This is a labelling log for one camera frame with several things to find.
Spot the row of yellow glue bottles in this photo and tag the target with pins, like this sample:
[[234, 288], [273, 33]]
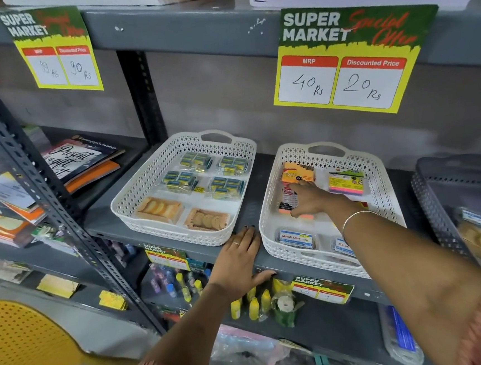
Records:
[[253, 307]]

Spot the small yellow tag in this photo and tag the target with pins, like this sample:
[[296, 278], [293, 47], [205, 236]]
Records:
[[199, 189]]

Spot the person's left middle finger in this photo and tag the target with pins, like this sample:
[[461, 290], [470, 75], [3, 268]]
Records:
[[246, 238]]

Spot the person's left thumb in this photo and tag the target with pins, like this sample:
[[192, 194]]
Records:
[[264, 277]]

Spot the large yellow green price sign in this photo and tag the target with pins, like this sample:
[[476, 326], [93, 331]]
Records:
[[340, 79], [61, 57]]

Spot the clear packet with blue label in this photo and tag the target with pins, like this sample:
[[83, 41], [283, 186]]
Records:
[[342, 248], [295, 238]]

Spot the silver bangle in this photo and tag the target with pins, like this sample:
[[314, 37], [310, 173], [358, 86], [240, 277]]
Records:
[[352, 216]]

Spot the person's right thumb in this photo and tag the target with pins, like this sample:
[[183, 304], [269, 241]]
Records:
[[300, 213]]

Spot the clear packet with blue card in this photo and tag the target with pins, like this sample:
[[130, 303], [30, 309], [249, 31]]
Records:
[[398, 334]]

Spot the person's left little finger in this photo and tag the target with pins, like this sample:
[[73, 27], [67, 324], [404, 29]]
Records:
[[227, 250]]

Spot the neon sticky note pack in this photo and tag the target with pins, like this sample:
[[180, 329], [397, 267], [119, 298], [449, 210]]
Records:
[[287, 199]]

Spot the person's right hand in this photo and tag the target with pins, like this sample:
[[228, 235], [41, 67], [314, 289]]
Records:
[[324, 204]]

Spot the row of small colourful bottles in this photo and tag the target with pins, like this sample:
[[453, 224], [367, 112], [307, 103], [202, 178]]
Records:
[[171, 283]]

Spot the person's right forearm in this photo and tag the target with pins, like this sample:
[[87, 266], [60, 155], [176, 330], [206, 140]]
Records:
[[413, 287]]

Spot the grey metal shelving rack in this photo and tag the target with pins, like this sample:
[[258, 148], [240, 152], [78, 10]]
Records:
[[193, 29], [10, 137]]

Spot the tan round pieces packet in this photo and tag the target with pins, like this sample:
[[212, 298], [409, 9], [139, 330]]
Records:
[[159, 209], [207, 220]]

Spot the person's left hand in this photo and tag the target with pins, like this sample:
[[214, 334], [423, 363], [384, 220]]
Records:
[[237, 264]]

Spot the person's left forearm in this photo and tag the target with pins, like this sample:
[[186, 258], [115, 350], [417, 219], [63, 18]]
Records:
[[194, 327]]

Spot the stack of orange books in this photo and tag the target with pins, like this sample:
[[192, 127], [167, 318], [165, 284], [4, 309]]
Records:
[[5, 230]]

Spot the white printed booklet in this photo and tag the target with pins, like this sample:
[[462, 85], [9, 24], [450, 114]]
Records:
[[8, 190]]

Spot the tape roll in green wrapper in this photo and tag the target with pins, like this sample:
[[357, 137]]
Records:
[[285, 306]]

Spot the green plastic packets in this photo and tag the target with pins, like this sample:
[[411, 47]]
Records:
[[54, 240]]

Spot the grey perforated plastic basket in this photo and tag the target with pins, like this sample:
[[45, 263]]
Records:
[[436, 209]]

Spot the orange sticky note pad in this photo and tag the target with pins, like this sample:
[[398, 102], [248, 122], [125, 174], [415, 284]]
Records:
[[298, 172]]

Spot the orange notebook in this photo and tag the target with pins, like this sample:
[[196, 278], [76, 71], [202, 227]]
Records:
[[97, 176]]

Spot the yellow sticky pad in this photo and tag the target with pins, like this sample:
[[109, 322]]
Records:
[[57, 285], [112, 300]]

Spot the pile of clear plastic bags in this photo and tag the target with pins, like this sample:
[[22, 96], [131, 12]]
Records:
[[255, 355]]

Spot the black lettered notebook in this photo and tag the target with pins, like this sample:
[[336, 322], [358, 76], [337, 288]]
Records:
[[81, 156]]

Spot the multicolour sticky flags pack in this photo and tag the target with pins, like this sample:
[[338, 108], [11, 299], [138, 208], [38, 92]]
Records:
[[347, 183]]

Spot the blue green staples pack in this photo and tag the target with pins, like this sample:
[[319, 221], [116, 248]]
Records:
[[233, 165], [196, 161], [226, 187], [180, 181]]

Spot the white perforated plastic basket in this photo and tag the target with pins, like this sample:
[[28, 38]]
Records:
[[156, 225], [376, 202]]

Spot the flat booklets in plastic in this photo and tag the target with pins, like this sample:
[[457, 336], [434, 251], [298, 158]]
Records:
[[2, 268]]

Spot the yellow perforated plastic chair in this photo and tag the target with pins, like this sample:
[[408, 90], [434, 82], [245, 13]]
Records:
[[24, 346]]

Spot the small yellow green price sign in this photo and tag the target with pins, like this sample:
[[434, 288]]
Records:
[[165, 256], [321, 289]]

